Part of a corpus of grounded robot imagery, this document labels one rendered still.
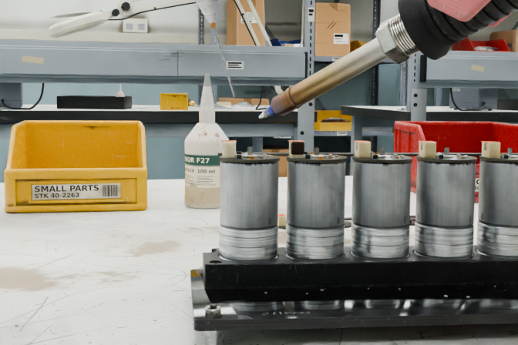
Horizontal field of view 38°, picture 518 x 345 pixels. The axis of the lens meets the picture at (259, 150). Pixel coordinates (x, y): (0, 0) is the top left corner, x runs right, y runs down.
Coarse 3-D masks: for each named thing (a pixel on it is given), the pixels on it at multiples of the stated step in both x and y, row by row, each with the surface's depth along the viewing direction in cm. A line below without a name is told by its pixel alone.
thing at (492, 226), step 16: (480, 160) 32; (480, 176) 32; (496, 176) 31; (512, 176) 31; (480, 192) 32; (496, 192) 31; (512, 192) 31; (480, 208) 32; (496, 208) 31; (512, 208) 31; (480, 224) 32; (496, 224) 31; (512, 224) 31; (480, 240) 32; (496, 240) 31; (512, 240) 31; (496, 256) 31; (512, 256) 31
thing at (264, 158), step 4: (236, 152) 31; (240, 152) 31; (220, 156) 31; (236, 156) 30; (240, 156) 30; (260, 156) 30; (264, 156) 30; (268, 156) 31; (272, 156) 31; (276, 156) 31; (220, 160) 30; (224, 160) 30; (228, 160) 30; (232, 160) 30; (236, 160) 30; (240, 160) 29; (244, 160) 29; (248, 160) 29; (252, 160) 29; (256, 160) 29; (260, 160) 30; (264, 160) 30; (268, 160) 30; (272, 160) 30; (276, 160) 30
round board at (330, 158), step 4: (304, 152) 31; (288, 156) 31; (304, 156) 30; (308, 156) 30; (328, 156) 30; (332, 156) 30; (336, 156) 31; (340, 156) 31; (344, 156) 31; (292, 160) 30; (296, 160) 30; (300, 160) 30; (304, 160) 30; (308, 160) 30; (312, 160) 30; (316, 160) 30; (320, 160) 30; (324, 160) 30; (328, 160) 30; (332, 160) 30; (336, 160) 30; (340, 160) 30; (344, 160) 30
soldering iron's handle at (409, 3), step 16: (400, 0) 24; (416, 0) 24; (496, 0) 22; (512, 0) 22; (400, 16) 24; (416, 16) 23; (432, 16) 23; (448, 16) 23; (480, 16) 23; (496, 16) 23; (416, 32) 23; (432, 32) 23; (448, 32) 23; (464, 32) 23; (432, 48) 24; (448, 48) 24
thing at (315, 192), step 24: (288, 168) 31; (312, 168) 30; (336, 168) 30; (288, 192) 31; (312, 192) 30; (336, 192) 30; (288, 216) 31; (312, 216) 30; (336, 216) 30; (288, 240) 31; (312, 240) 30; (336, 240) 30
